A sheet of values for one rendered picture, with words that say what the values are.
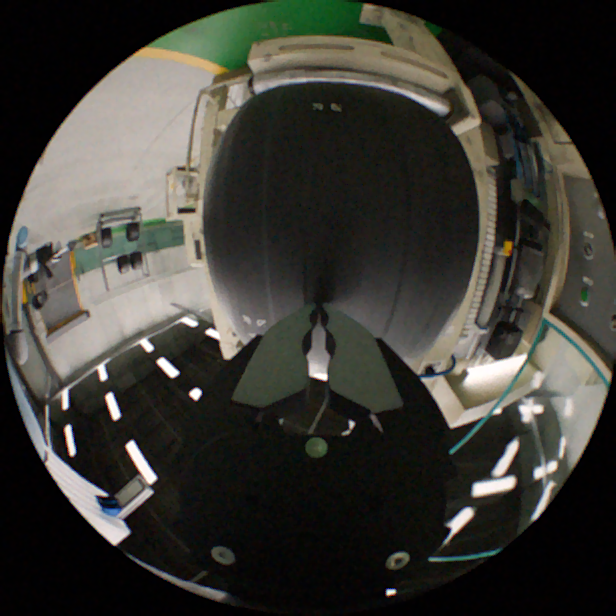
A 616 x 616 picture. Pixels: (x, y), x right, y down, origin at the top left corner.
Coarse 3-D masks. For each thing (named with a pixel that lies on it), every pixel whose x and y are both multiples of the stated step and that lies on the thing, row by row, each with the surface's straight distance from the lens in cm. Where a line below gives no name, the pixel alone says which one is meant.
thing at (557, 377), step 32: (544, 320) 58; (544, 352) 59; (576, 352) 56; (512, 384) 64; (544, 384) 60; (576, 384) 57; (608, 384) 56; (512, 416) 66; (544, 416) 61; (576, 416) 59; (480, 448) 77; (512, 448) 69; (544, 448) 64; (576, 448) 61; (480, 480) 81; (512, 480) 72; (544, 480) 67; (448, 512) 100; (480, 512) 85; (512, 512) 76; (448, 544) 106; (480, 544) 91
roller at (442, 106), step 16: (256, 80) 38; (272, 80) 37; (288, 80) 37; (304, 80) 37; (320, 80) 37; (336, 80) 37; (352, 80) 37; (368, 80) 37; (384, 80) 38; (416, 96) 40; (432, 96) 41; (448, 112) 43
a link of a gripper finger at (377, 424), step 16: (384, 352) 9; (400, 368) 8; (400, 384) 8; (416, 384) 8; (416, 400) 8; (432, 400) 8; (384, 416) 7; (400, 416) 7; (416, 416) 7; (432, 416) 7; (384, 432) 6; (400, 432) 7; (416, 432) 7; (432, 432) 7; (432, 448) 7; (448, 448) 7; (448, 464) 7; (448, 480) 7
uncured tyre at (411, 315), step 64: (256, 128) 17; (320, 128) 15; (384, 128) 17; (448, 128) 24; (256, 192) 13; (320, 192) 12; (384, 192) 13; (448, 192) 16; (256, 256) 13; (320, 256) 12; (384, 256) 13; (448, 256) 16; (384, 320) 16; (448, 320) 20
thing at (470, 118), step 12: (456, 84) 45; (444, 96) 47; (456, 96) 44; (468, 96) 43; (456, 108) 43; (468, 108) 40; (444, 120) 44; (456, 120) 42; (468, 120) 40; (480, 120) 41; (456, 132) 44
